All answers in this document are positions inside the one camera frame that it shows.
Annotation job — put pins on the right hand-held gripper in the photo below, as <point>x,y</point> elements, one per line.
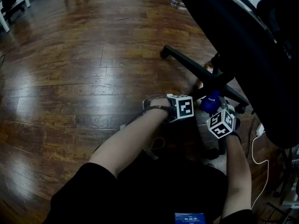
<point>222,125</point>

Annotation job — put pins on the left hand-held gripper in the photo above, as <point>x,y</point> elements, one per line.
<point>185,107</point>

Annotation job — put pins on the blue cloth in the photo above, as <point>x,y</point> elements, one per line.
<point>209,104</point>

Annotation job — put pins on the black office chair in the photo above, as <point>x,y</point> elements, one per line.
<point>215,78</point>

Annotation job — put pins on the person's left forearm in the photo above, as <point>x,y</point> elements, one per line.
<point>130,143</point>

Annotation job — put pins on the person's right forearm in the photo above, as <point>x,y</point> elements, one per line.
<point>237,176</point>

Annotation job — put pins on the white power adaptor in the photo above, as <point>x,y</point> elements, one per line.
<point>260,129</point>

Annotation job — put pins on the grey metal rack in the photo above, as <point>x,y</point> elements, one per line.
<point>295,153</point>

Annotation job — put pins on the black metal stand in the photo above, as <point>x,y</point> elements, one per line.
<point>286,176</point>

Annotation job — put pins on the phone with blue screen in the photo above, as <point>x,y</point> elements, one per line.
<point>190,219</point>

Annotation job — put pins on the silver-edged flat device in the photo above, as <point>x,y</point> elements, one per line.
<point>247,8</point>

